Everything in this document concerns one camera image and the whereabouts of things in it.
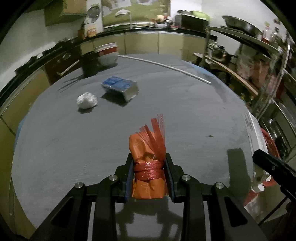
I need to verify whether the dark box appliance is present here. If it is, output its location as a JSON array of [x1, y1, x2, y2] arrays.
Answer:
[[174, 14, 208, 30]]

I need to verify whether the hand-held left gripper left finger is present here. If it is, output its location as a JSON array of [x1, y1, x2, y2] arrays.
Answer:
[[30, 153, 134, 241]]

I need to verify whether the metal pot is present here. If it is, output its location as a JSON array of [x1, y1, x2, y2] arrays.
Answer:
[[208, 44, 237, 63]]

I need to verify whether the blue and silver box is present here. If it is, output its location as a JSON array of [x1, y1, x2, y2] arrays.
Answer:
[[101, 76, 139, 102]]

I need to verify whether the metal kitchen rack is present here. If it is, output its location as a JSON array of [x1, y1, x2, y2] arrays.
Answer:
[[193, 25, 296, 167]]

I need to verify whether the red plastic mesh basket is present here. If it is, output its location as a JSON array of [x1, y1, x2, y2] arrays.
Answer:
[[244, 126, 281, 209]]

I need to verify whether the green wall poster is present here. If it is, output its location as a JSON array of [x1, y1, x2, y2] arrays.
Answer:
[[102, 0, 170, 27]]

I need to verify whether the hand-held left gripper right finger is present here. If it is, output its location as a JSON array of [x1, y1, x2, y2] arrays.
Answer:
[[163, 153, 269, 241]]

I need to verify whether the black container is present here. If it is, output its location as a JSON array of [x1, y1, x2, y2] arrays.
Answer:
[[81, 52, 103, 78]]

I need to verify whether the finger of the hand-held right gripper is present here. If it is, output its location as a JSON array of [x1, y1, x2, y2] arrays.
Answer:
[[252, 149, 296, 202]]

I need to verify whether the large metal basin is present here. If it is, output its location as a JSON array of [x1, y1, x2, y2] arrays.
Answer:
[[221, 15, 263, 34]]

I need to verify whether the wooden board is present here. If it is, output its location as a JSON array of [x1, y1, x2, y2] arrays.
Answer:
[[193, 53, 259, 96]]

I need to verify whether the long white rod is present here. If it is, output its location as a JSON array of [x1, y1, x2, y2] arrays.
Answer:
[[118, 55, 211, 84]]

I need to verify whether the stack of red-rimmed bowls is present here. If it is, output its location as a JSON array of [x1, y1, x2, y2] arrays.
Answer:
[[94, 42, 119, 66]]

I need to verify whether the wall cabinet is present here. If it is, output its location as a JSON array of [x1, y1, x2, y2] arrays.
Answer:
[[45, 0, 87, 26]]

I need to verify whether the orange packet with red ribbon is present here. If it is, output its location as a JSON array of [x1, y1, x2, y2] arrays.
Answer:
[[129, 113, 169, 200]]

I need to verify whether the dark oven door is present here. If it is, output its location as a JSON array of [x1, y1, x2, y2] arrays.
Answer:
[[45, 50, 82, 85]]

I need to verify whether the white crumpled paper ball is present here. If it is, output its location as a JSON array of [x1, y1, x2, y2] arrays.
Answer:
[[77, 92, 97, 109]]

